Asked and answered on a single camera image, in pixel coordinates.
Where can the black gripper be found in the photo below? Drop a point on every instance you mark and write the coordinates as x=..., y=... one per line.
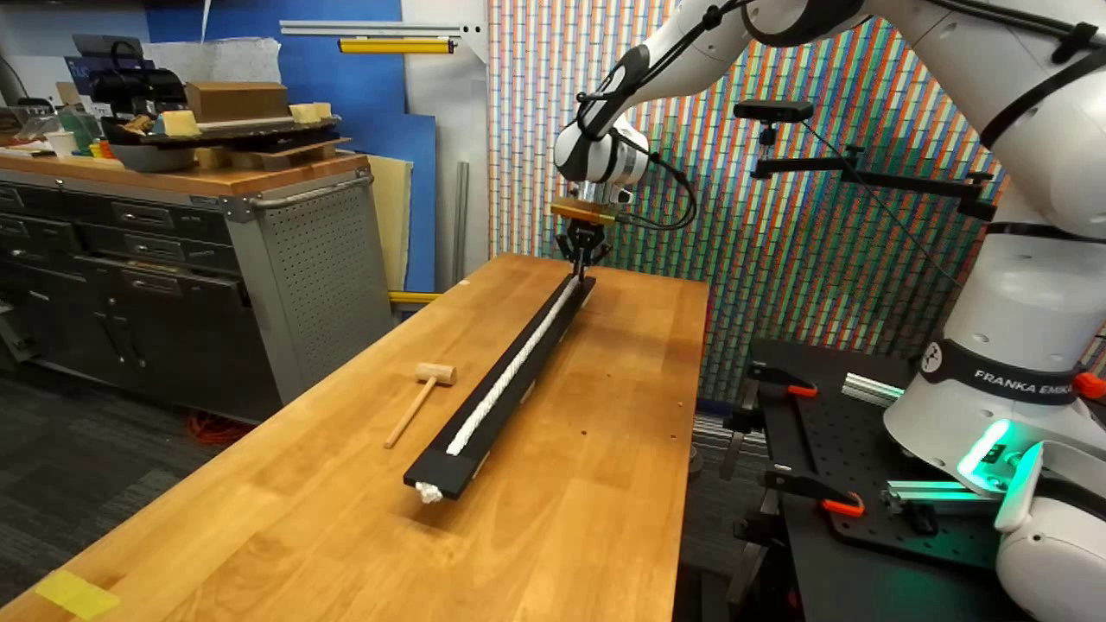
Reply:
x=581, y=242

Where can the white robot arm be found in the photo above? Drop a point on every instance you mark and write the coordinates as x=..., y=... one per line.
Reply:
x=998, y=391

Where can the small wooden mallet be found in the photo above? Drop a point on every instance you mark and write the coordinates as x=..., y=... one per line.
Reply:
x=431, y=377

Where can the black optical breadboard base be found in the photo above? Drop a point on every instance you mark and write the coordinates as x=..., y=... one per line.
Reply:
x=853, y=487

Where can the yellow spirit level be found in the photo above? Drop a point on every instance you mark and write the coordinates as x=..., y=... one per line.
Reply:
x=394, y=48

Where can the grey metal tool cabinet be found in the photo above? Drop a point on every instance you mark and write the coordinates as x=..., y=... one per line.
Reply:
x=214, y=292

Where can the silver aluminium bar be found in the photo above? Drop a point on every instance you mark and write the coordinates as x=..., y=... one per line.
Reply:
x=378, y=31

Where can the brown cardboard box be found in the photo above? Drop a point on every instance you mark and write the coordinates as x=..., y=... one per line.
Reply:
x=235, y=102

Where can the yellow tape patch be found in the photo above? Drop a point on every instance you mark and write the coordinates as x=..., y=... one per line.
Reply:
x=78, y=595

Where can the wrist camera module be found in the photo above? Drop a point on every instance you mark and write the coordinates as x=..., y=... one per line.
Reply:
x=581, y=214

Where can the long black rail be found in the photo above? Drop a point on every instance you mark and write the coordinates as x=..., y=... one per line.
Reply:
x=460, y=448

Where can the orange handled clamp upper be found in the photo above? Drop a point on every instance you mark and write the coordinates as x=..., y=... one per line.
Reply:
x=791, y=383

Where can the orange handled clamp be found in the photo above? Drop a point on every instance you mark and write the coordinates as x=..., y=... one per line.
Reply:
x=791, y=383
x=807, y=487

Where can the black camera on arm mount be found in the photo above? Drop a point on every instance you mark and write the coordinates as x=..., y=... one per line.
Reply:
x=853, y=163

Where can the orange handled clamp lower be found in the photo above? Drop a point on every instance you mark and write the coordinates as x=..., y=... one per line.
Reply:
x=807, y=487

